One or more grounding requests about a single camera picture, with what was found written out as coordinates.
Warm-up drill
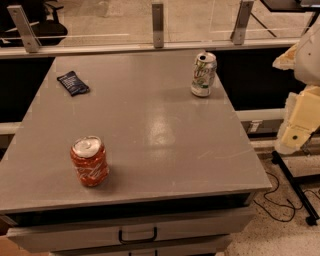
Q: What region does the dark blue rxbar wrapper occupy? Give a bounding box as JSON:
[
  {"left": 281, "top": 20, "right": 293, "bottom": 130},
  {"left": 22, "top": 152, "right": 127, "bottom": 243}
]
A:
[{"left": 57, "top": 71, "right": 90, "bottom": 96}]

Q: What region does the left metal bracket post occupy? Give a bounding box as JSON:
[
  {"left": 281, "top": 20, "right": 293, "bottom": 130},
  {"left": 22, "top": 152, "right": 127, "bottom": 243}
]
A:
[{"left": 7, "top": 5, "right": 41, "bottom": 53}]

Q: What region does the middle metal bracket post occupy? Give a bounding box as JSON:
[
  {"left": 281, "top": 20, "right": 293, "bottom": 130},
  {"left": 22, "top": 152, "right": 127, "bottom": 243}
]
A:
[{"left": 152, "top": 3, "right": 164, "bottom": 48}]

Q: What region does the grey lower drawer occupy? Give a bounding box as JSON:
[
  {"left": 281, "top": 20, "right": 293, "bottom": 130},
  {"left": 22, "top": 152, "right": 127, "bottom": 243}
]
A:
[{"left": 50, "top": 235, "right": 231, "bottom": 256}]

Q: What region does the black office chair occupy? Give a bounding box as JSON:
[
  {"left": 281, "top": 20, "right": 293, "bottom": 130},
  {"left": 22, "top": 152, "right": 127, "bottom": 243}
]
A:
[{"left": 0, "top": 0, "right": 68, "bottom": 47}]

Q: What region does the black drawer handle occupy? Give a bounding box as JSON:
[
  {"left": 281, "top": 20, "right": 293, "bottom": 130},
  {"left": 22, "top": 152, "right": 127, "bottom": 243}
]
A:
[{"left": 118, "top": 227, "right": 158, "bottom": 245}]

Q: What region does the white green 7up can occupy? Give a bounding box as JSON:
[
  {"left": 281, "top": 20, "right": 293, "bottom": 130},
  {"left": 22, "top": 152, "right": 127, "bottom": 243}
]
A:
[{"left": 191, "top": 52, "right": 217, "bottom": 97}]

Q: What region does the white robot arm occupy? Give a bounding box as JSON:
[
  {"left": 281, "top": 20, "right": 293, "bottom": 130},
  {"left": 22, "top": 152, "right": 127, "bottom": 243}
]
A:
[{"left": 272, "top": 24, "right": 320, "bottom": 155}]

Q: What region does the right metal bracket post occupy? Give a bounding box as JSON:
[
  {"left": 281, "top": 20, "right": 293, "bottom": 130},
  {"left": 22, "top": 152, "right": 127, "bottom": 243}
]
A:
[{"left": 230, "top": 0, "right": 254, "bottom": 45}]

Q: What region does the metal bracket post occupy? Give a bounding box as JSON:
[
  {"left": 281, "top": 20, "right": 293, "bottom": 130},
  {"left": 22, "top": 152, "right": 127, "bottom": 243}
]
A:
[
  {"left": 152, "top": 3, "right": 164, "bottom": 48},
  {"left": 7, "top": 5, "right": 41, "bottom": 53},
  {"left": 230, "top": 0, "right": 254, "bottom": 45}
]

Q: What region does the black stand base bar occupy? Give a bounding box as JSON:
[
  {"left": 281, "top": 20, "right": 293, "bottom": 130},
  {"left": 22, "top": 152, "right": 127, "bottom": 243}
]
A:
[{"left": 272, "top": 151, "right": 320, "bottom": 226}]

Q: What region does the red coca-cola can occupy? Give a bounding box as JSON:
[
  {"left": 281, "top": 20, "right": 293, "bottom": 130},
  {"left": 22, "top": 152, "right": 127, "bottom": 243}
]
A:
[{"left": 70, "top": 136, "right": 109, "bottom": 187}]

